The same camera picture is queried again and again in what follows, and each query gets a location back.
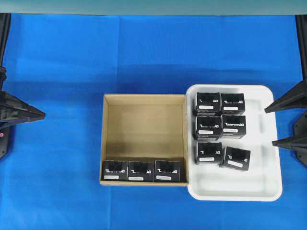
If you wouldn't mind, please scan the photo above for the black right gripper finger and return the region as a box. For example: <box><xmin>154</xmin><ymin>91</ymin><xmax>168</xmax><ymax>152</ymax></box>
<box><xmin>264</xmin><ymin>80</ymin><xmax>307</xmax><ymax>113</ymax></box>

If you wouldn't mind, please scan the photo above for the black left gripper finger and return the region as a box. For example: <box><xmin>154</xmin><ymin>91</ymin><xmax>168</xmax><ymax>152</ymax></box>
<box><xmin>272</xmin><ymin>136</ymin><xmax>307</xmax><ymax>151</ymax></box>

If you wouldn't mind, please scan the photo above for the black box carried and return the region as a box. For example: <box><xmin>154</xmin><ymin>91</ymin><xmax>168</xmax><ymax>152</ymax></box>
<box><xmin>219</xmin><ymin>146</ymin><xmax>251</xmax><ymax>171</ymax></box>

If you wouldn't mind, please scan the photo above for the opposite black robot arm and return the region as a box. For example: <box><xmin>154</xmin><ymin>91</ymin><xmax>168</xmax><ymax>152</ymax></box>
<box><xmin>0</xmin><ymin>91</ymin><xmax>307</xmax><ymax>155</ymax></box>

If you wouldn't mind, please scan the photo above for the black box tray far-right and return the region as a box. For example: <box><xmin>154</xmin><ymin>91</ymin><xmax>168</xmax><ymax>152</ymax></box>
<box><xmin>221</xmin><ymin>93</ymin><xmax>245</xmax><ymax>115</ymax></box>

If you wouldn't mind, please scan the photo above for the black box tray mid-right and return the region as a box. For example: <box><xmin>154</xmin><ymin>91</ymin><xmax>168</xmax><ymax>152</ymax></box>
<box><xmin>221</xmin><ymin>115</ymin><xmax>247</xmax><ymax>139</ymax></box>

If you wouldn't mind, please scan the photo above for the black box tray far-left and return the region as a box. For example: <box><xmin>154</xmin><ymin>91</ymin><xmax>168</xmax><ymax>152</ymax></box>
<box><xmin>194</xmin><ymin>92</ymin><xmax>221</xmax><ymax>116</ymax></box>

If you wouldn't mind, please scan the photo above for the black box tray near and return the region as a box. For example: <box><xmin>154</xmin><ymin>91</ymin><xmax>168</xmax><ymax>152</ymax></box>
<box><xmin>195</xmin><ymin>142</ymin><xmax>224</xmax><ymax>164</ymax></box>

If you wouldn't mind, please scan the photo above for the black box tray mid-left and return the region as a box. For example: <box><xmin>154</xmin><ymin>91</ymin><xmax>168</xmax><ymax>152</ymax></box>
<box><xmin>194</xmin><ymin>116</ymin><xmax>222</xmax><ymax>141</ymax></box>

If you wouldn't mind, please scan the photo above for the black box cardboard right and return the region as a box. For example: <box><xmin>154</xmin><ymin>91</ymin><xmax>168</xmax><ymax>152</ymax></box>
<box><xmin>153</xmin><ymin>160</ymin><xmax>181</xmax><ymax>182</ymax></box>

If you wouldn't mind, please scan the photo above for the black box cardboard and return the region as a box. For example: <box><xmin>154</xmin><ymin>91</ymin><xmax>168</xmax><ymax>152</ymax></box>
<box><xmin>153</xmin><ymin>160</ymin><xmax>181</xmax><ymax>182</ymax></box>
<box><xmin>102</xmin><ymin>161</ymin><xmax>128</xmax><ymax>181</ymax></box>
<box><xmin>128</xmin><ymin>161</ymin><xmax>154</xmax><ymax>182</ymax></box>

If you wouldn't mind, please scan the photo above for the brown cardboard box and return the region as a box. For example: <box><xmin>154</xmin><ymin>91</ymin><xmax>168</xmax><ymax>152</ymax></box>
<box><xmin>99</xmin><ymin>94</ymin><xmax>189</xmax><ymax>186</ymax></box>

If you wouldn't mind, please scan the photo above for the black box cardboard middle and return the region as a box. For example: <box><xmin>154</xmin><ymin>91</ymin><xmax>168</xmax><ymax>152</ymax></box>
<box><xmin>128</xmin><ymin>161</ymin><xmax>154</xmax><ymax>182</ymax></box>

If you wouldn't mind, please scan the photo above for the black box cardboard left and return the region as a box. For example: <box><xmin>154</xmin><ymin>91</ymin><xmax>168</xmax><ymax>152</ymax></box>
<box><xmin>102</xmin><ymin>161</ymin><xmax>128</xmax><ymax>181</ymax></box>

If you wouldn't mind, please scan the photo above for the white plastic tray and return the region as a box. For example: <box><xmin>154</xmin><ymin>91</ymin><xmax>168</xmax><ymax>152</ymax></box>
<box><xmin>186</xmin><ymin>84</ymin><xmax>283</xmax><ymax>201</ymax></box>

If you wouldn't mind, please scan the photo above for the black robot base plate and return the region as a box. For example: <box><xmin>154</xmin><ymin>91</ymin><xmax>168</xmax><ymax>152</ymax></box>
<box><xmin>293</xmin><ymin>112</ymin><xmax>307</xmax><ymax>166</ymax></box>

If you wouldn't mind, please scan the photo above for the black metal frame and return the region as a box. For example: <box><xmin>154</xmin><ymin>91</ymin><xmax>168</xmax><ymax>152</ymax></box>
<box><xmin>295</xmin><ymin>14</ymin><xmax>307</xmax><ymax>80</ymax></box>

